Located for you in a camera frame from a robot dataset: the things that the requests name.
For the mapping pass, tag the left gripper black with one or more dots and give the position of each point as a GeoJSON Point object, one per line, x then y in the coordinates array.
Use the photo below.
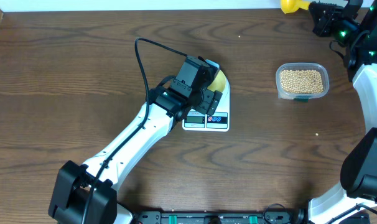
{"type": "Point", "coordinates": [210, 102]}

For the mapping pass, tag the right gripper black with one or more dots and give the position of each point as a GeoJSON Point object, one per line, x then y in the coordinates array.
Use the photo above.
{"type": "Point", "coordinates": [321, 25]}

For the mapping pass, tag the yellow bowl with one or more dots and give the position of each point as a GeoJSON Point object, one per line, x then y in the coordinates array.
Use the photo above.
{"type": "Point", "coordinates": [219, 82]}

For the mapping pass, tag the yellow measuring scoop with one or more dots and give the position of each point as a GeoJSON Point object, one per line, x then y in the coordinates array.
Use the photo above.
{"type": "Point", "coordinates": [291, 6]}

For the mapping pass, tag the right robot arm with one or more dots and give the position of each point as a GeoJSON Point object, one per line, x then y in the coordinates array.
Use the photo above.
{"type": "Point", "coordinates": [357, 188]}

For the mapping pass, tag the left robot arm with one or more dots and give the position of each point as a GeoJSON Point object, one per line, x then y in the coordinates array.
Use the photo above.
{"type": "Point", "coordinates": [87, 193]}

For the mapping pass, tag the white digital kitchen scale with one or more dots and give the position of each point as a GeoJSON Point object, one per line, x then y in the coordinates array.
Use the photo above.
{"type": "Point", "coordinates": [219, 121]}

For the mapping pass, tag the clear plastic container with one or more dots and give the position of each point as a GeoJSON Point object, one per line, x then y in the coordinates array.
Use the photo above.
{"type": "Point", "coordinates": [302, 66]}

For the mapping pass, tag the soybeans in container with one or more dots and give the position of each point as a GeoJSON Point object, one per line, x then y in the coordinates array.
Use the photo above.
{"type": "Point", "coordinates": [301, 81]}

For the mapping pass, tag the green tape strip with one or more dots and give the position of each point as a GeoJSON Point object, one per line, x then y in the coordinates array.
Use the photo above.
{"type": "Point", "coordinates": [301, 99]}

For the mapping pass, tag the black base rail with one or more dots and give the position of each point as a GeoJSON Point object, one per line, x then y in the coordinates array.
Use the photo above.
{"type": "Point", "coordinates": [277, 216]}

